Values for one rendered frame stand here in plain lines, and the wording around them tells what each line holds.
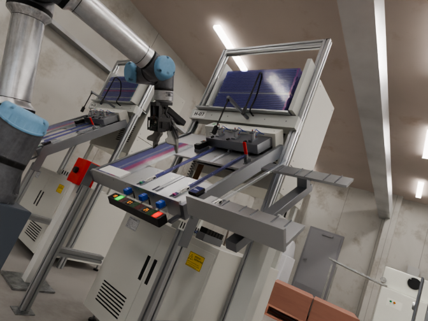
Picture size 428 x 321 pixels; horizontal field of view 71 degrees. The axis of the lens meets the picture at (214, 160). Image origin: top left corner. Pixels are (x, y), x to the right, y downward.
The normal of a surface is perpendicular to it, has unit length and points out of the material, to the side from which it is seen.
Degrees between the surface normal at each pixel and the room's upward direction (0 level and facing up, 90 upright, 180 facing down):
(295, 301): 90
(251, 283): 90
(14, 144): 90
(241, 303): 90
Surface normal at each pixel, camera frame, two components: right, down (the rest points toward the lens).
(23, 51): 0.63, 0.10
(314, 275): -0.48, -0.39
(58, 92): 0.79, 0.20
